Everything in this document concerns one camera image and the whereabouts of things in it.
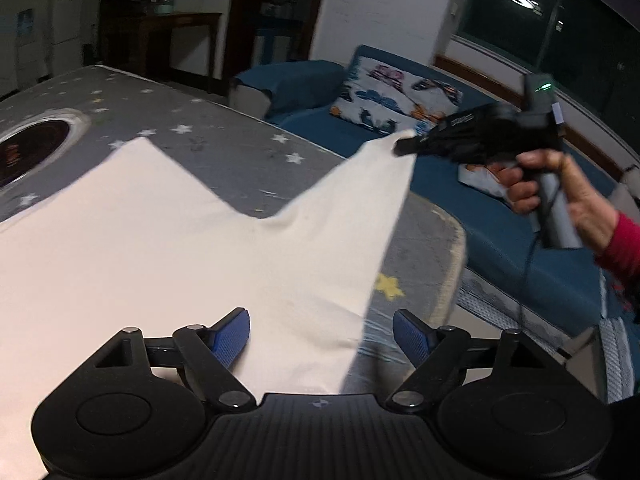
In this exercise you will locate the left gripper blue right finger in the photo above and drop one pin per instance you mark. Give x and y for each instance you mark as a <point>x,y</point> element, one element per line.
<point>437,356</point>

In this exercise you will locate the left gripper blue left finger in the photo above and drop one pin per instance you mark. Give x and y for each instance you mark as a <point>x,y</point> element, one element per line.
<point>208,355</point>

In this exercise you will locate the person's right hand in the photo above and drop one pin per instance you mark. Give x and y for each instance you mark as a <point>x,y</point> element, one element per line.
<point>593,216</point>

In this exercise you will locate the cream white garment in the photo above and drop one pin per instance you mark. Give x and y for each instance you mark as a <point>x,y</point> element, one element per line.
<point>138,241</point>

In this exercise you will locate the white refrigerator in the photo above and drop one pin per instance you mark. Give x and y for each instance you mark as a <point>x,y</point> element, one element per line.
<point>65,39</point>

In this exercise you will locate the water dispenser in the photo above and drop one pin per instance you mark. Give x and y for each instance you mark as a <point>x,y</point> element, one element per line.
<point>26,49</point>

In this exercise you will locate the grey star-pattern table cover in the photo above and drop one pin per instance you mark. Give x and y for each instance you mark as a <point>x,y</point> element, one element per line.
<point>255,168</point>

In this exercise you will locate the wooden side table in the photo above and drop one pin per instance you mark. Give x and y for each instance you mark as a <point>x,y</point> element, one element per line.
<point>179,42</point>

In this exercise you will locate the red sleeve right forearm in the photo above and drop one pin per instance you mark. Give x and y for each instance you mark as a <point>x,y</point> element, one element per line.
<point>622,255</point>

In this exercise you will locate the round induction cooktop inset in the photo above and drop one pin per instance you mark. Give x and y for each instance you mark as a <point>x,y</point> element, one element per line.
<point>35,143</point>

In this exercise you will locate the dark window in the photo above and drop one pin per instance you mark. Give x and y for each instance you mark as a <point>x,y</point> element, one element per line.
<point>590,47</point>

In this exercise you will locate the butterfly print pillow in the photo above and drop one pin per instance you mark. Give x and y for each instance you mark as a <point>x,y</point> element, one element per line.
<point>485,179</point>
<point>386,100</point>

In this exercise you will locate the blue sofa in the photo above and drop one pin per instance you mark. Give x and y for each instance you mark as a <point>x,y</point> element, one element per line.
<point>564,288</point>

